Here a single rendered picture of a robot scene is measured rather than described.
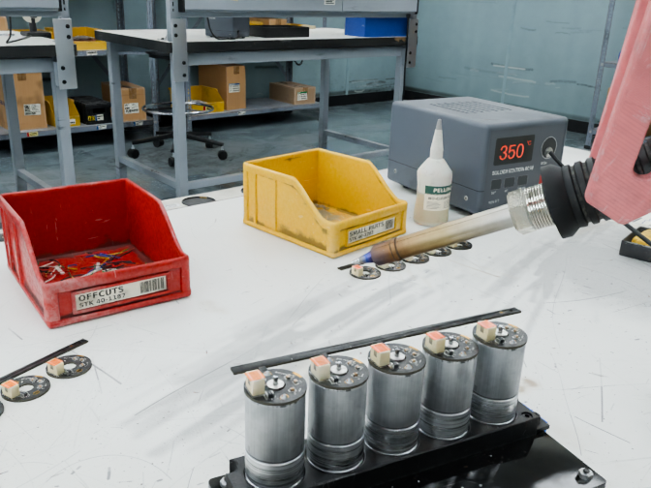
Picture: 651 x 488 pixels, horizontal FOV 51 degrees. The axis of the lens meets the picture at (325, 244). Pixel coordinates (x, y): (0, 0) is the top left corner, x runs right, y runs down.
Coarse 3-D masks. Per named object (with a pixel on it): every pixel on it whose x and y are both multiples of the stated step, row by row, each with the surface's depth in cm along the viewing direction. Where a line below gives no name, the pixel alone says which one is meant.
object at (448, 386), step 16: (432, 368) 30; (448, 368) 29; (464, 368) 29; (432, 384) 30; (448, 384) 30; (464, 384) 30; (432, 400) 30; (448, 400) 30; (464, 400) 30; (432, 416) 30; (448, 416) 30; (464, 416) 30; (432, 432) 31; (448, 432) 30; (464, 432) 31
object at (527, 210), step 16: (512, 192) 22; (528, 192) 22; (496, 208) 23; (512, 208) 22; (528, 208) 22; (544, 208) 22; (448, 224) 23; (464, 224) 23; (480, 224) 23; (496, 224) 23; (512, 224) 22; (528, 224) 22; (544, 224) 22; (400, 240) 24; (416, 240) 24; (432, 240) 24; (448, 240) 23; (464, 240) 23; (384, 256) 24; (400, 256) 24
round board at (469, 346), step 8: (448, 336) 31; (456, 336) 31; (464, 336) 31; (424, 344) 30; (464, 344) 30; (472, 344) 30; (432, 352) 30; (440, 352) 30; (448, 352) 29; (456, 352) 30; (472, 352) 30; (448, 360) 29; (456, 360) 29; (464, 360) 29
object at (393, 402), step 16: (400, 352) 29; (368, 368) 29; (368, 384) 29; (384, 384) 28; (400, 384) 28; (416, 384) 29; (368, 400) 29; (384, 400) 29; (400, 400) 28; (416, 400) 29; (368, 416) 30; (384, 416) 29; (400, 416) 29; (416, 416) 29; (368, 432) 30; (384, 432) 29; (400, 432) 29; (416, 432) 30; (384, 448) 29; (400, 448) 29
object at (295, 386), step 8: (264, 376) 27; (272, 376) 27; (280, 376) 27; (288, 376) 27; (296, 376) 27; (288, 384) 27; (296, 384) 27; (304, 384) 27; (248, 392) 26; (264, 392) 26; (272, 392) 26; (280, 392) 26; (288, 392) 26; (296, 392) 26; (304, 392) 26; (256, 400) 26; (264, 400) 26; (272, 400) 26; (280, 400) 26; (288, 400) 26; (296, 400) 26
